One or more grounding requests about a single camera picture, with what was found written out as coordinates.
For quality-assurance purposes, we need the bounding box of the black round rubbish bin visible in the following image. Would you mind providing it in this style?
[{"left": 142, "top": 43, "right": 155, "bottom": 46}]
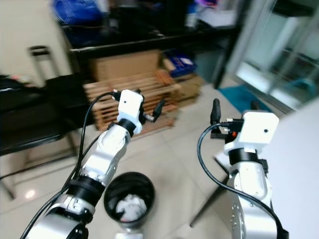
[{"left": 103, "top": 172, "right": 157, "bottom": 233}]

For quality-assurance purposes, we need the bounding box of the white crumpled paper trash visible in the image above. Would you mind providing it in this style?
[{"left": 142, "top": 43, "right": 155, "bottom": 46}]
[{"left": 114, "top": 194, "right": 148, "bottom": 223}]

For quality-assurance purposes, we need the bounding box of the blue floor mat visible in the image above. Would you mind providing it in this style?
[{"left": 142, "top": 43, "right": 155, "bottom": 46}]
[{"left": 218, "top": 85, "right": 273, "bottom": 116}]

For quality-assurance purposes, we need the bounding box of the small brown cardboard box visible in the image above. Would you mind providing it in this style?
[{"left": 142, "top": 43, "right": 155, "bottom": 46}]
[{"left": 171, "top": 72, "right": 205, "bottom": 103}]

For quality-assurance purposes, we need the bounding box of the wooden slat crate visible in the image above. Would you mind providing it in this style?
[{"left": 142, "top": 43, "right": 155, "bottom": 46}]
[{"left": 83, "top": 70, "right": 181, "bottom": 133}]

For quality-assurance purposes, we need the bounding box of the blue printed box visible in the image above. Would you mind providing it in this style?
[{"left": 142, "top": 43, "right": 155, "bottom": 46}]
[{"left": 166, "top": 49, "right": 198, "bottom": 76}]

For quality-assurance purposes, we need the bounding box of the large brown cardboard box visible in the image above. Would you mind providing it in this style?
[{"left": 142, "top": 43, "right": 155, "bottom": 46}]
[{"left": 89, "top": 49, "right": 163, "bottom": 83}]

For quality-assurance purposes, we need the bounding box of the black table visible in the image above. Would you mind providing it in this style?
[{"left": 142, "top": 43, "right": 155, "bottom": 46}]
[{"left": 59, "top": 19, "right": 243, "bottom": 89}]

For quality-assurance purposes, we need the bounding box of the black chair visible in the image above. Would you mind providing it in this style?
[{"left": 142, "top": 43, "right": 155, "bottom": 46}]
[{"left": 0, "top": 74, "right": 93, "bottom": 201}]

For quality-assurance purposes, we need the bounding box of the blue plastic bag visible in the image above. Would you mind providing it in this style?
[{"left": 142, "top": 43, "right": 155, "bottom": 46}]
[{"left": 52, "top": 0, "right": 106, "bottom": 26}]

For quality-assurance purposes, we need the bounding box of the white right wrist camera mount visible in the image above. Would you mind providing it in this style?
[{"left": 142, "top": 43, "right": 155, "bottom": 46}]
[{"left": 223, "top": 112, "right": 280, "bottom": 153}]

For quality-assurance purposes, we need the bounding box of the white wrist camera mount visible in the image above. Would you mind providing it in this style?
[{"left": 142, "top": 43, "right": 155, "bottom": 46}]
[
  {"left": 223, "top": 112, "right": 280, "bottom": 153},
  {"left": 117, "top": 90, "right": 146, "bottom": 133}
]

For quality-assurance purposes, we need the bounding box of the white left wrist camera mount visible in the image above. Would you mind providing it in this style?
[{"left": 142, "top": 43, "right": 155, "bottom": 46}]
[{"left": 117, "top": 90, "right": 146, "bottom": 133}]

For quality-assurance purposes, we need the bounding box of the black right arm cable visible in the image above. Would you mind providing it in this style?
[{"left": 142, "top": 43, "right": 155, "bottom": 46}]
[{"left": 196, "top": 123, "right": 288, "bottom": 239}]

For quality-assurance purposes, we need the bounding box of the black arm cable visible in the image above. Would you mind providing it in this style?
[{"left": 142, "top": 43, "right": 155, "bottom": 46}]
[
  {"left": 25, "top": 91, "right": 123, "bottom": 239},
  {"left": 196, "top": 123, "right": 288, "bottom": 239}
]

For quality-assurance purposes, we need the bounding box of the glass door with metal frame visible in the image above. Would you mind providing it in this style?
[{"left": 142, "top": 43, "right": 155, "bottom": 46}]
[{"left": 226, "top": 0, "right": 319, "bottom": 114}]

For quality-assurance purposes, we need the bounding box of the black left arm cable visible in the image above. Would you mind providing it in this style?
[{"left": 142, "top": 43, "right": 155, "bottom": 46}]
[{"left": 25, "top": 91, "right": 123, "bottom": 239}]

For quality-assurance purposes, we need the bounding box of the black trolley handle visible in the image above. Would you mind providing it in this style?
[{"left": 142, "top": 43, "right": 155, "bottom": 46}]
[{"left": 29, "top": 45, "right": 61, "bottom": 81}]

